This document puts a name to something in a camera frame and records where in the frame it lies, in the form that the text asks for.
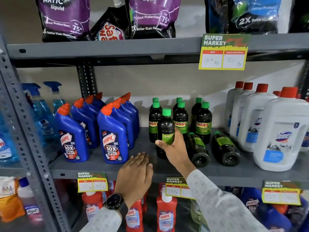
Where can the person's right hand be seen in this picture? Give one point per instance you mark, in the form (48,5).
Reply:
(177,154)

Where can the person's left hand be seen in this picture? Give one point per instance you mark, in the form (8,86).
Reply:
(134,178)

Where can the person's right thumb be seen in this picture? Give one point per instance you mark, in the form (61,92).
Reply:
(163,144)

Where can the person's left thumb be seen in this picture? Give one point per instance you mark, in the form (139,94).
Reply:
(150,175)

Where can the dark bottle with green cap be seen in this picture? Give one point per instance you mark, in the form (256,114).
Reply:
(166,126)

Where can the person's right forearm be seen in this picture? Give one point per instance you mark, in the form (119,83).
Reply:
(217,205)

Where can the small yellow price tag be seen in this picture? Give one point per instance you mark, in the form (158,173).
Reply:
(176,188)
(92,182)
(281,193)

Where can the red bathroom cleaner bottle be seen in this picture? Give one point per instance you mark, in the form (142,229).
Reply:
(93,205)
(134,217)
(166,215)

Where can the black round wristwatch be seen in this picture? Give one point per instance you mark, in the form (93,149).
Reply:
(114,201)

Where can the group of dark green-capped bottles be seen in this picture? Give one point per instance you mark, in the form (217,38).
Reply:
(204,125)

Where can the row of blue toilet cleaner bottles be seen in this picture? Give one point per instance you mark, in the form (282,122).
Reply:
(113,137)

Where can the clear plastic bottle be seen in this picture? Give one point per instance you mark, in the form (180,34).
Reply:
(196,212)

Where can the grey metal shelving rack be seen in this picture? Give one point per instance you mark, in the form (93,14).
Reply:
(120,49)

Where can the large yellow price tag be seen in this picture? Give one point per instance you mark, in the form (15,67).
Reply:
(223,51)

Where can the blue glass cleaner spray bottle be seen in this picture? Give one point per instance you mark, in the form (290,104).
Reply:
(6,147)
(56,99)
(44,118)

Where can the row of white red-capped bottles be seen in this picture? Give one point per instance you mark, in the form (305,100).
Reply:
(282,132)

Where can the white bottle with blue cap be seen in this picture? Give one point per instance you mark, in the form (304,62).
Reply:
(30,202)

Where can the purple detergent pouch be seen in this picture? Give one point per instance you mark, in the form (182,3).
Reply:
(64,19)
(153,18)

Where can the black pouch with white spout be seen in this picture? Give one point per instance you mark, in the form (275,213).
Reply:
(109,27)

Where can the blue and black detergent pouch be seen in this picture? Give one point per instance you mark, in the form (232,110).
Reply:
(217,14)
(260,16)

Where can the orange refill pouch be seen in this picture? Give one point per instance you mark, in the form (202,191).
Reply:
(10,207)

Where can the black and green detergent pouch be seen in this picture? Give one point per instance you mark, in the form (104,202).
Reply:
(301,16)

